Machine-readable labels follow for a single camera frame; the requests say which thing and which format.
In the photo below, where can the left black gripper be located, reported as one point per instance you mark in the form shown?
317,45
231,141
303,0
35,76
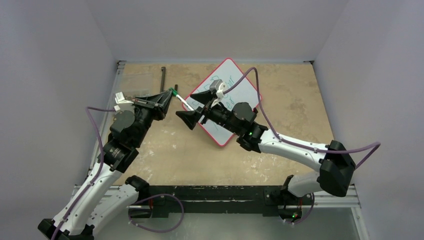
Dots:
158,105

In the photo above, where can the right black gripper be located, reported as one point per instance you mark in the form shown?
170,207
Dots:
204,111

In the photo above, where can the white green whiteboard marker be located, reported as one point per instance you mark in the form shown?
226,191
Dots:
184,103

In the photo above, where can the green marker cap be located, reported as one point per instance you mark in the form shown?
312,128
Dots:
174,92

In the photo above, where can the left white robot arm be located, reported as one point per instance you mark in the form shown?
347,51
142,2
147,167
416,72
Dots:
127,133

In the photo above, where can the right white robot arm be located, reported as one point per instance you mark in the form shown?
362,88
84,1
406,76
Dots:
332,167

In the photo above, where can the clear plastic screw box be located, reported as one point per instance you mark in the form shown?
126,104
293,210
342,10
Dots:
136,85

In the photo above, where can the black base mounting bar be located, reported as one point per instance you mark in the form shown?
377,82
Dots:
265,200

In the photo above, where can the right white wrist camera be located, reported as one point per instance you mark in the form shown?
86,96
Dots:
217,88

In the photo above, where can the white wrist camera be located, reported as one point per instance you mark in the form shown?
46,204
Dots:
217,88
122,104

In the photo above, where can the dark metal bracket tool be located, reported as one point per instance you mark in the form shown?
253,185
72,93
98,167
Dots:
163,78

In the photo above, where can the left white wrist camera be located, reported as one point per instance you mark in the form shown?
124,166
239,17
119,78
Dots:
122,104

